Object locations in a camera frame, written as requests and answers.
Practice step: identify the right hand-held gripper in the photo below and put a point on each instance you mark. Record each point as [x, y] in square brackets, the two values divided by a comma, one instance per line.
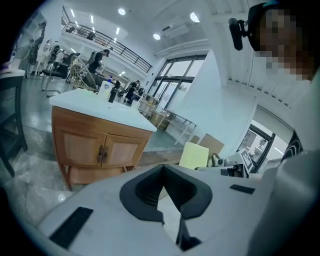
[235, 162]

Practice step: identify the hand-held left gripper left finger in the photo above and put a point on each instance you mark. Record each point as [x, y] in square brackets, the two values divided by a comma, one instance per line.
[145, 192]

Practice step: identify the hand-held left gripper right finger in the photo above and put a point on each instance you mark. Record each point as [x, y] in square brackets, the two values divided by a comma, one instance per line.
[195, 197]

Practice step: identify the wooden cabinet door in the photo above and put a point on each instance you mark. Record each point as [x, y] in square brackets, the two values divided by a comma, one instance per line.
[80, 147]
[122, 151]

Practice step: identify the wooden cabinet with white top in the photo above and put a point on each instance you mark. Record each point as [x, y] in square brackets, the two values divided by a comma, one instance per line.
[82, 117]

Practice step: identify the black framed glass doors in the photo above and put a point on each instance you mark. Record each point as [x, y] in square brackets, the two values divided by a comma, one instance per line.
[175, 77]

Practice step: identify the cardboard box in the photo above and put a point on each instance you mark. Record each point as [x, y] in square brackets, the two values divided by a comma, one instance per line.
[211, 143]

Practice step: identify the person's white shirt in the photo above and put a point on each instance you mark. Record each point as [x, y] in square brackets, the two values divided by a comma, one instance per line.
[290, 175]

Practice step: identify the white metal rack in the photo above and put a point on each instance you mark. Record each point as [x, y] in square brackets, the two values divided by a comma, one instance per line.
[180, 122]

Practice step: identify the wooden shelf cart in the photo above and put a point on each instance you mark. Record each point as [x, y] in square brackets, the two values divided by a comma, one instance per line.
[148, 105]

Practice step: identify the white packet with blue label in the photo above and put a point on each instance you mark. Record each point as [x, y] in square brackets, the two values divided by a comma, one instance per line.
[104, 88]

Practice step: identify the person's head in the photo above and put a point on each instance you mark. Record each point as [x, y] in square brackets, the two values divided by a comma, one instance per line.
[285, 37]

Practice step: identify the wicker chair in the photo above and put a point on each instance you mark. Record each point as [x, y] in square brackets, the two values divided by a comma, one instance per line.
[78, 72]

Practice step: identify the white air conditioner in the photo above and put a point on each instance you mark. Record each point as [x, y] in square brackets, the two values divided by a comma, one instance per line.
[176, 28]

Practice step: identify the round ceiling light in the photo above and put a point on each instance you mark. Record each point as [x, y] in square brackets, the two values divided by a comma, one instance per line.
[121, 11]
[194, 17]
[156, 36]

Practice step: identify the black office chair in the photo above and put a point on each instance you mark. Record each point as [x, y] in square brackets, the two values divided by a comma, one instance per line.
[53, 71]

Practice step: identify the black balcony railing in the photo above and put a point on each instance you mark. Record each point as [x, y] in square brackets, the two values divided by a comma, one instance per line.
[110, 43]

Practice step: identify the black head-mounted camera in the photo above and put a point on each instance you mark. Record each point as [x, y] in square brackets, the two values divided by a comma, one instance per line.
[236, 33]

